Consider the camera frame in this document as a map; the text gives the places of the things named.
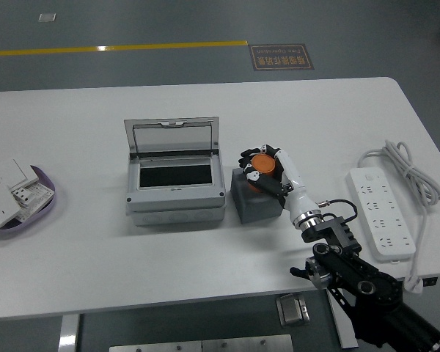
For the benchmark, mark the white power strip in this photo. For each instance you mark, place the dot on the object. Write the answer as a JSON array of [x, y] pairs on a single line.
[[383, 216]]

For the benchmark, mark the white table leg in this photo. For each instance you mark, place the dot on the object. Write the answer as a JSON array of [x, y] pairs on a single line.
[[346, 333], [69, 333]]

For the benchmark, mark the orange cylinder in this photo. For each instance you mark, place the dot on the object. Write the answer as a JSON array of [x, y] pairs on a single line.
[[263, 164]]

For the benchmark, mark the small metal floor plate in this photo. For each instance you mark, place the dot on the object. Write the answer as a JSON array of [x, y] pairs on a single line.
[[47, 17]]

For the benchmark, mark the dark grey cube with hole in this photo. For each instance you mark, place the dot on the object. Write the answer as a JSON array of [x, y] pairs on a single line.
[[256, 209]]

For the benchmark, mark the metal floor socket box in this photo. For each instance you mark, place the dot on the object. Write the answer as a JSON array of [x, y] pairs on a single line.
[[292, 311]]

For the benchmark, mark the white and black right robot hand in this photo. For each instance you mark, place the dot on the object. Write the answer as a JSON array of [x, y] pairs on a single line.
[[297, 199]]

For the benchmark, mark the grey box with clear lid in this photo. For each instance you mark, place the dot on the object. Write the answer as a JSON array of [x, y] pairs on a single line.
[[176, 199]]

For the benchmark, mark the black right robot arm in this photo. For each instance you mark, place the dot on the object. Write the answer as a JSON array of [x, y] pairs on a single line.
[[352, 264]]

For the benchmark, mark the white power plug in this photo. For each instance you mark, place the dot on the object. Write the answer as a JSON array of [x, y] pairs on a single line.
[[413, 284]]

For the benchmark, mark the white switch panel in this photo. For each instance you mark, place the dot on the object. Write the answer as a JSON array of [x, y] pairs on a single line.
[[12, 172]]

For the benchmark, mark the purple tray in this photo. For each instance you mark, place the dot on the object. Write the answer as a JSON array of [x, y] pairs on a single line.
[[40, 217]]

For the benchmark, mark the yellow floor tape line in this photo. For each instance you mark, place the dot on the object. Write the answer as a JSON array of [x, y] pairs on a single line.
[[132, 47]]

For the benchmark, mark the small white socket insert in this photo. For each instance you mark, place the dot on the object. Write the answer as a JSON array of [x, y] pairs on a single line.
[[23, 195]]

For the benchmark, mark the white socket module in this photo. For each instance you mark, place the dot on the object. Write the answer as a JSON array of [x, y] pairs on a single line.
[[40, 199]]

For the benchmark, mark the metal base plate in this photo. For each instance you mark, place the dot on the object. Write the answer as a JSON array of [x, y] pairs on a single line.
[[201, 345]]

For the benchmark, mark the black table controller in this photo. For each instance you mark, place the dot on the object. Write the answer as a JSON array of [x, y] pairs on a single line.
[[430, 281]]

